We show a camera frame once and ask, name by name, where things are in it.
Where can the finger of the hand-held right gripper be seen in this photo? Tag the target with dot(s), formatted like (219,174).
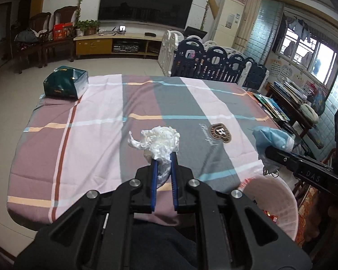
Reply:
(312,174)

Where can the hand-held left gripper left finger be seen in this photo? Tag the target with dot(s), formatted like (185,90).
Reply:
(153,185)

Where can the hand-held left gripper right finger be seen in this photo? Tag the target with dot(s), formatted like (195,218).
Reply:
(174,185)

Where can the white lined trash bin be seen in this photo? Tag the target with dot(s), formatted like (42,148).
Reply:
(278,199)

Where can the white tissue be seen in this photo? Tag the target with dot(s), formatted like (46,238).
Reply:
(160,140)

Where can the blue face mask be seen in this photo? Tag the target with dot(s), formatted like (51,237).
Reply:
(270,137)

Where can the red candy wrapper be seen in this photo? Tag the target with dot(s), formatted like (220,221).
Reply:
(271,215)

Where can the blue patterned bag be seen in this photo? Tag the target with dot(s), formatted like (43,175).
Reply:
(319,101)

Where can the pale green cushion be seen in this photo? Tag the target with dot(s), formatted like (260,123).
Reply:
(308,112)

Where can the dark wooden side desk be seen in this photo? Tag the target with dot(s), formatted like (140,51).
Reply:
(293,109)

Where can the striped plaid tablecloth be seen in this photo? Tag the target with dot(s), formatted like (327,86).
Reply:
(101,146)

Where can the pile of papers and booklets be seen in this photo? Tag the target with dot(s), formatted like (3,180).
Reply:
(288,91)

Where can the spread of colourful books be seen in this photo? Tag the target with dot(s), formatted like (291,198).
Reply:
(271,107)

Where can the window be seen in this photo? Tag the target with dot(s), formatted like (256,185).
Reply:
(321,56)

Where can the hanging clothes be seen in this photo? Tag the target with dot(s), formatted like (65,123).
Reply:
(298,26)

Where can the navy playpen fence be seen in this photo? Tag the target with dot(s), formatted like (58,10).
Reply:
(174,62)

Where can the white playpen fence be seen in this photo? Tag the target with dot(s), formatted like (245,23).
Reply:
(166,56)

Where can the green tissue box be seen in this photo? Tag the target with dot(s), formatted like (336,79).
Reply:
(62,83)

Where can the black audio receiver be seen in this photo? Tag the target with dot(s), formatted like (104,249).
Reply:
(126,47)

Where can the beige curtain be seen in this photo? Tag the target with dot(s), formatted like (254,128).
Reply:
(249,17)

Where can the yellow wooden TV cabinet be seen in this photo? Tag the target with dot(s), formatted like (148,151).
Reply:
(93,46)

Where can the small black screen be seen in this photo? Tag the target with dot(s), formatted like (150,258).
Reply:
(195,31)

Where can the small desk clock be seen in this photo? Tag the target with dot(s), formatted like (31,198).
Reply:
(122,28)

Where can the cream standing air conditioner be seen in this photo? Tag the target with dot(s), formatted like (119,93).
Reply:
(228,19)

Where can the green potted plant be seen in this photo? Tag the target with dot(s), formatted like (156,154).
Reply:
(87,26)

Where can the red gift box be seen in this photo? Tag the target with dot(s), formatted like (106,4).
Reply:
(62,31)

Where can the large black television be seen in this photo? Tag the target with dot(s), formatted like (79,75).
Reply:
(146,2)

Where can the artificial ivy garland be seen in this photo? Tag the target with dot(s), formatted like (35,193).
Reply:
(80,0)
(208,2)

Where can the dark wooden armchair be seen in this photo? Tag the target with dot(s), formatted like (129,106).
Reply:
(64,14)
(40,19)

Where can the dark bag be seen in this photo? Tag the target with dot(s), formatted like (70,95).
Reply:
(26,36)

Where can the children's wall chart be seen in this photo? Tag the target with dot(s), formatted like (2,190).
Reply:
(284,71)

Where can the brown wooden wall board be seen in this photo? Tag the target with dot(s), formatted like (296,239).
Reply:
(213,7)

